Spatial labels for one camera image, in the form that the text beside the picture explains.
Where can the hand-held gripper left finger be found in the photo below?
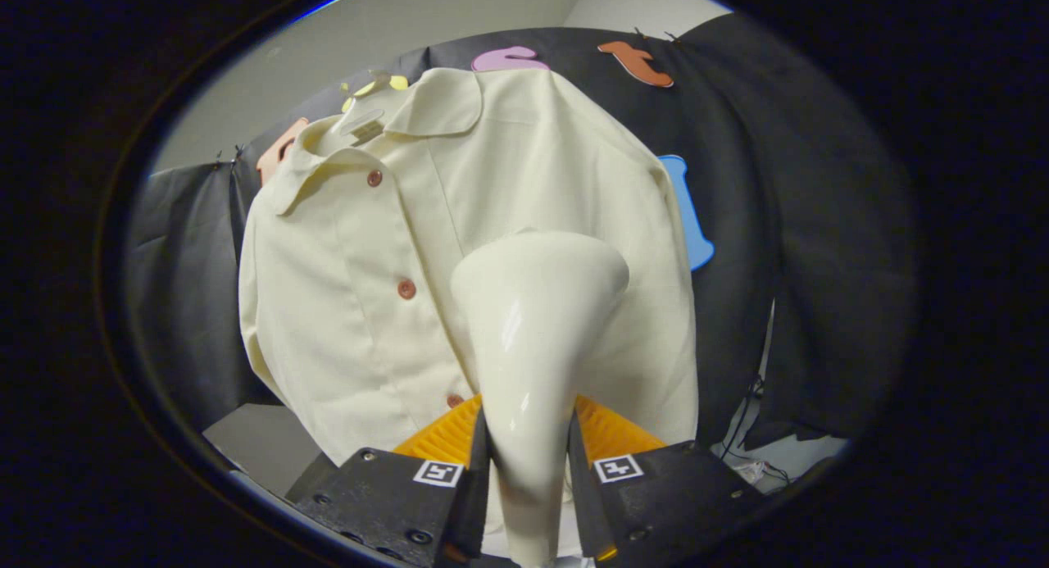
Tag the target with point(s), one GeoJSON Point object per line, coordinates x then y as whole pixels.
{"type": "Point", "coordinates": [478, 502]}

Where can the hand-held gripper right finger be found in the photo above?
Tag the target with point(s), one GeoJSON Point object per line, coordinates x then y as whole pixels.
{"type": "Point", "coordinates": [580, 502]}

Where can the white garment steamer head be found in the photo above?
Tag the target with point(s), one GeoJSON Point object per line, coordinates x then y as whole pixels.
{"type": "Point", "coordinates": [533, 347]}

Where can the cream button-up shirt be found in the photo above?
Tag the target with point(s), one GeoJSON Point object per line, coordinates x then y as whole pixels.
{"type": "Point", "coordinates": [369, 347]}

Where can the grey cabinet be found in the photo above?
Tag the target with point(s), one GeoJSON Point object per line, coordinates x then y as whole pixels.
{"type": "Point", "coordinates": [262, 441]}

